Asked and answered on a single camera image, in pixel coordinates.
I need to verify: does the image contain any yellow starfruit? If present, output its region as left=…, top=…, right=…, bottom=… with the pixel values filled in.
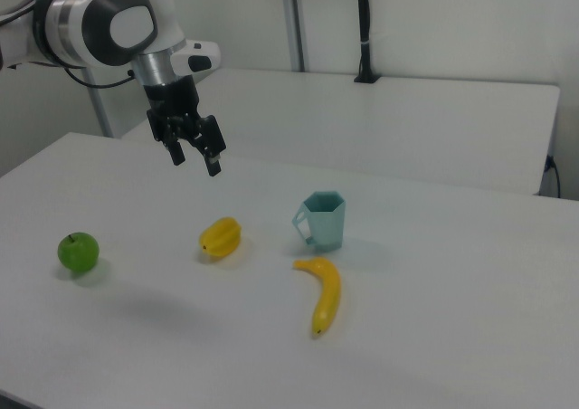
left=199, top=216, right=242, bottom=260

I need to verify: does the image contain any black pole with base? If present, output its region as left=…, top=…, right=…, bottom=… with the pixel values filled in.
left=353, top=0, right=382, bottom=85

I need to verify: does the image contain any white partition frame post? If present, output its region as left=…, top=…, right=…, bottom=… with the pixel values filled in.
left=83, top=68, right=115, bottom=139
left=278, top=0, right=306, bottom=73

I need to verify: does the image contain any yellow banana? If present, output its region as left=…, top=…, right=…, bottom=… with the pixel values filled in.
left=292, top=257, right=343, bottom=339

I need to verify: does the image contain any teal hexagonal mug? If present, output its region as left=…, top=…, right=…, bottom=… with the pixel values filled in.
left=291, top=190, right=347, bottom=253

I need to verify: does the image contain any black cable at table edge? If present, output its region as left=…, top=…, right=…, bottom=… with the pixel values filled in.
left=544, top=154, right=563, bottom=198

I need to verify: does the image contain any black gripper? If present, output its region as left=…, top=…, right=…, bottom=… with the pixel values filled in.
left=142, top=74, right=228, bottom=178

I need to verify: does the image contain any green apple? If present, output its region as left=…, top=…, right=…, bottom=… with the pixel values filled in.
left=56, top=232, right=100, bottom=274

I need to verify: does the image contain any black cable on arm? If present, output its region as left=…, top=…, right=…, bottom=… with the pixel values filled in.
left=62, top=66, right=138, bottom=89

